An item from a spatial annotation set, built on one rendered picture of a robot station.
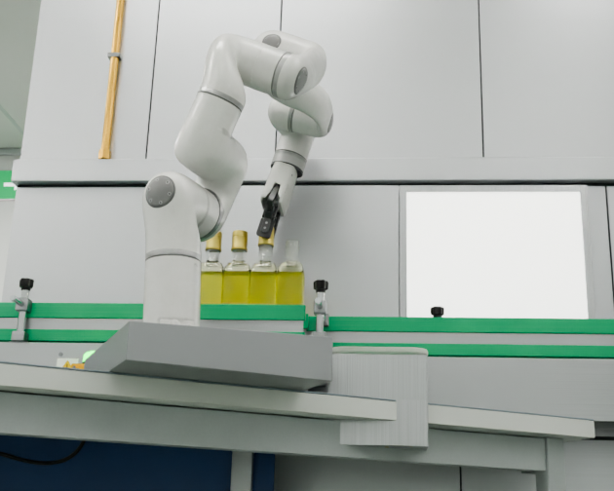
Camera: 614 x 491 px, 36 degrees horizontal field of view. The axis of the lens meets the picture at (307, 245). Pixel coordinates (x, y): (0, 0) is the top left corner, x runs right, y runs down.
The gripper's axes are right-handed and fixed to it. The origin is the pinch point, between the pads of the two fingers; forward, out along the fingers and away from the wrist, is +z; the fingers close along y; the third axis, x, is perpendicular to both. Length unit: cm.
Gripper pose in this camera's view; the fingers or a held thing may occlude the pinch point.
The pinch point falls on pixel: (266, 231)
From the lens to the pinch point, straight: 205.7
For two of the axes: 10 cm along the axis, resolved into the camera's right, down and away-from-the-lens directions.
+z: -2.9, 9.2, -2.8
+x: 9.6, 2.5, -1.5
